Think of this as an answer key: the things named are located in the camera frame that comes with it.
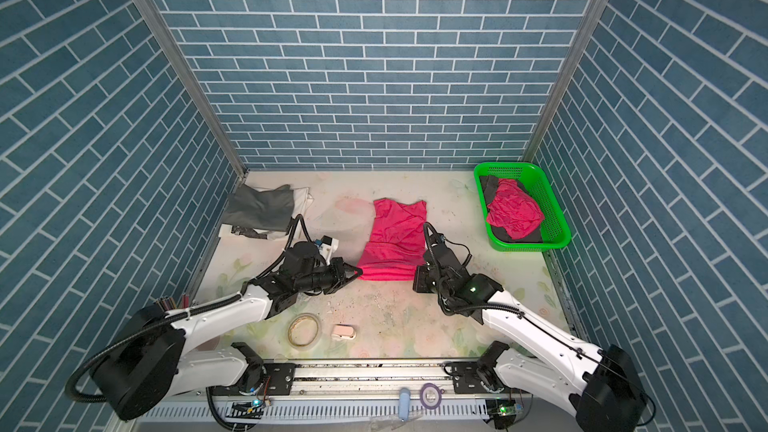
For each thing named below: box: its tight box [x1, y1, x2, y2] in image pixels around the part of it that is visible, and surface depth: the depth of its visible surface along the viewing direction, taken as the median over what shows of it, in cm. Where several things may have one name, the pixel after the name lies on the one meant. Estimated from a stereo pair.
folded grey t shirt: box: [222, 184, 295, 231], surface depth 105 cm
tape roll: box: [287, 312, 321, 351], surface depth 82 cm
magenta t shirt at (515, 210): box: [486, 178, 545, 240], surface depth 100 cm
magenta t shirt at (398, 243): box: [358, 198, 427, 281], surface depth 101 cm
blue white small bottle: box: [398, 387, 411, 422], surface depth 70 cm
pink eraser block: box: [332, 324, 356, 339], surface depth 81 cm
